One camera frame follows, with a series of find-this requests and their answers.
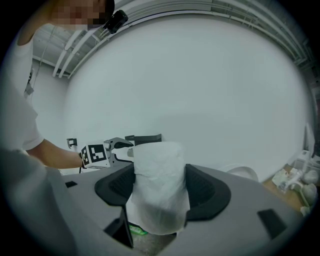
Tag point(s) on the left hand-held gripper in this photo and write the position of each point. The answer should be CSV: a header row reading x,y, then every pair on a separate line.
x,y
96,156

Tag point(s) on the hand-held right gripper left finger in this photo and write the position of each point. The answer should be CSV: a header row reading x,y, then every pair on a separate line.
x,y
117,186

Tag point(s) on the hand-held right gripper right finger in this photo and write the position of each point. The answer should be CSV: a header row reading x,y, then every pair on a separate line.
x,y
207,197

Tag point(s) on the person's left forearm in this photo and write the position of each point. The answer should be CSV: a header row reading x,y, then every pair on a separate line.
x,y
60,156

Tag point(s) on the small black paper holder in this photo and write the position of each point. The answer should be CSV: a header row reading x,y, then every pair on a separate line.
x,y
71,142

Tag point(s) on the brown cardboard box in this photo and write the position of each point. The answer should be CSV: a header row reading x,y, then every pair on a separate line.
x,y
277,190

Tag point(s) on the pile of white fittings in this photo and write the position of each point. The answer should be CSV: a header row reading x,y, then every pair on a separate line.
x,y
300,180

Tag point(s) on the person's white shirt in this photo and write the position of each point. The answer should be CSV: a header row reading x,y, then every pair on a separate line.
x,y
17,100

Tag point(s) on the white ceiling pipes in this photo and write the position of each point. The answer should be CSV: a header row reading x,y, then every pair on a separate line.
x,y
82,40

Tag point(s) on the person's head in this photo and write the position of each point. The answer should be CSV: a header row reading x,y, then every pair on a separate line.
x,y
75,11

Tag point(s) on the black head-worn camera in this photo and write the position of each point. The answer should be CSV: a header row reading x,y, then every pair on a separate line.
x,y
116,21

